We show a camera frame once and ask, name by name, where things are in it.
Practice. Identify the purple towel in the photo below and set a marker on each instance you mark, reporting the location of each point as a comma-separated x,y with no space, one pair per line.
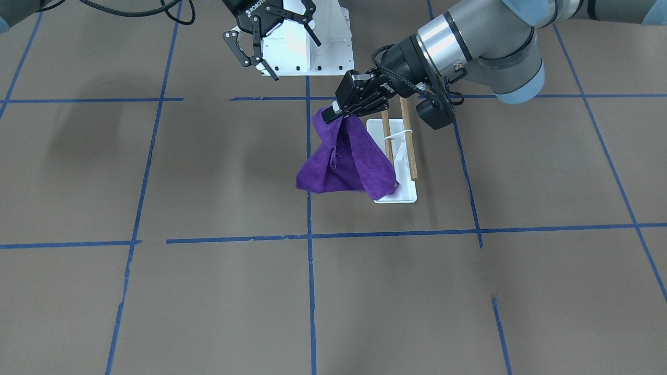
348,159

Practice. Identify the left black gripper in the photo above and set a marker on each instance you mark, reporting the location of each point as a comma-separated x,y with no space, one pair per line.
400,63

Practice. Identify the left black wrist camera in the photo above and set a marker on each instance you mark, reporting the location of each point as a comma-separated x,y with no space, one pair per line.
437,110

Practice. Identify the white wooden towel rack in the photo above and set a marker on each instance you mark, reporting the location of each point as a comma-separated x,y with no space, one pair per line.
395,139

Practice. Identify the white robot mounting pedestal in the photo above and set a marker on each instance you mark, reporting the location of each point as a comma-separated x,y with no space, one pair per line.
290,50

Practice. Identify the brown paper table cover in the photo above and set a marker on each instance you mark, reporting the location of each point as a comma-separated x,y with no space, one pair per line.
150,222

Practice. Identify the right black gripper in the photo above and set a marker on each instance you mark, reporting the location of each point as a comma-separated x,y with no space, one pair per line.
245,15

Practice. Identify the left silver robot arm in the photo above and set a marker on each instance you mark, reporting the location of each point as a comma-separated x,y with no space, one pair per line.
493,43

